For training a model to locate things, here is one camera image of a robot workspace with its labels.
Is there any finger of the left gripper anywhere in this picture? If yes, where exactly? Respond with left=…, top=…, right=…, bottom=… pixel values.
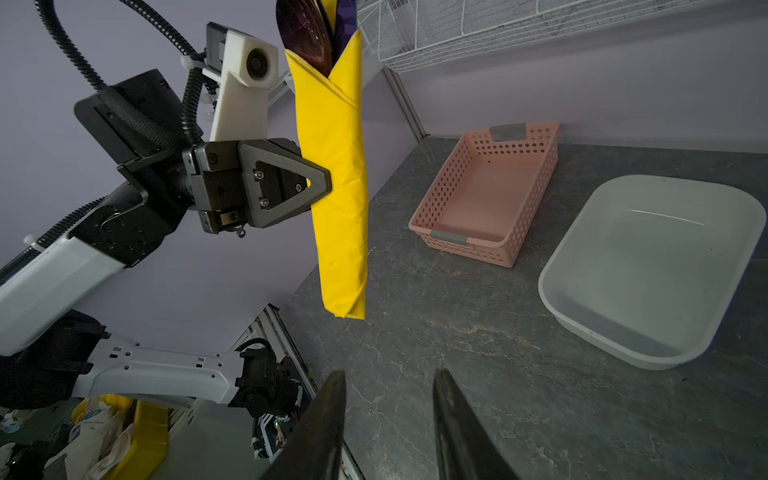
left=238, top=138, right=332, bottom=228

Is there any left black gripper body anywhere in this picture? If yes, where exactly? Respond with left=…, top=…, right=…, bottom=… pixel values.
left=182, top=141, right=246, bottom=234

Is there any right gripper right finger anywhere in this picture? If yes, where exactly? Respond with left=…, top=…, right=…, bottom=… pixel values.
left=433, top=369, right=518, bottom=479

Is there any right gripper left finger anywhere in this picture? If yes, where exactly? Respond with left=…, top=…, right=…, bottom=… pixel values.
left=261, top=370, right=346, bottom=480

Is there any yellow paper napkin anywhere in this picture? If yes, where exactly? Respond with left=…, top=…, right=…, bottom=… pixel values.
left=286, top=31, right=369, bottom=320

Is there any purple black spoon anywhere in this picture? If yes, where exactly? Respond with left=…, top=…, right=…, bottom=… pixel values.
left=276, top=0, right=333, bottom=76

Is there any purple black knife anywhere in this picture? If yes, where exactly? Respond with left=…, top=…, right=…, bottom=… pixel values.
left=332, top=0, right=358, bottom=64

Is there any white oval tray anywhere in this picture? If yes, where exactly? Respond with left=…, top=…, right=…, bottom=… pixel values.
left=538, top=175, right=767, bottom=371

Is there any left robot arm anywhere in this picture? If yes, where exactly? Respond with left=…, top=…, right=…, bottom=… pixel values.
left=1, top=1, right=332, bottom=419

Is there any pink plastic basket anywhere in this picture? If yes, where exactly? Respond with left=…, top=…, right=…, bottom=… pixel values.
left=408, top=122, right=559, bottom=268

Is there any white wire wall shelf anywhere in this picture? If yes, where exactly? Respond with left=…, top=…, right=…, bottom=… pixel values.
left=359, top=0, right=712, bottom=76

